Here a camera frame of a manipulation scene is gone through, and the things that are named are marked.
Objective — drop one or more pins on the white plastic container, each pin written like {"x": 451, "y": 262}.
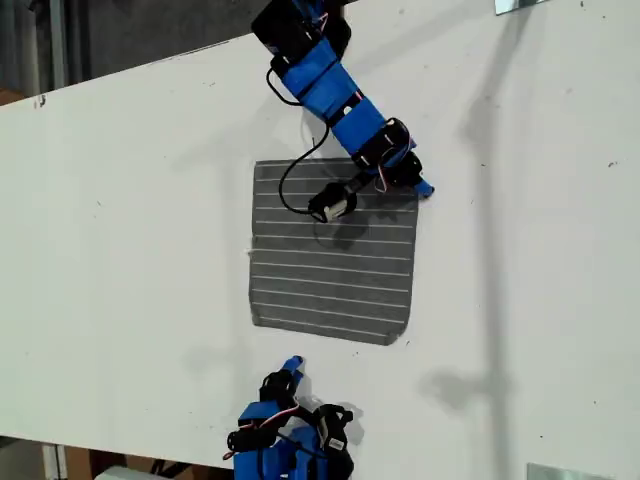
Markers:
{"x": 125, "y": 474}

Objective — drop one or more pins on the grey white-striped square towel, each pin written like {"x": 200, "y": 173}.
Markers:
{"x": 320, "y": 280}

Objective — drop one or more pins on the camera black stalk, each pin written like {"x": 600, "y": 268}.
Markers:
{"x": 361, "y": 180}

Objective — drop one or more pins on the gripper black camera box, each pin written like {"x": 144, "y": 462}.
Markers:
{"x": 334, "y": 440}
{"x": 332, "y": 202}

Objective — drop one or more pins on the grey metal upright beam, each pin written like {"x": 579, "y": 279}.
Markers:
{"x": 57, "y": 45}

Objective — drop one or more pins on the white table leg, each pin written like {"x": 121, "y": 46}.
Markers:
{"x": 52, "y": 462}

